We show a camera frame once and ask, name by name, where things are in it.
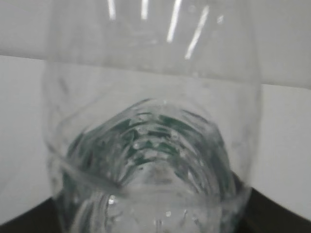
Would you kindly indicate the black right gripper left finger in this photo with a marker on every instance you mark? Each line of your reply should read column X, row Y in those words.
column 40, row 219

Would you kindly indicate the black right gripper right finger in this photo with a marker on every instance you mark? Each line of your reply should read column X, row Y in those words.
column 263, row 215

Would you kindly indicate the clear water bottle green label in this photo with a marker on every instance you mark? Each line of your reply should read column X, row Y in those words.
column 151, row 114

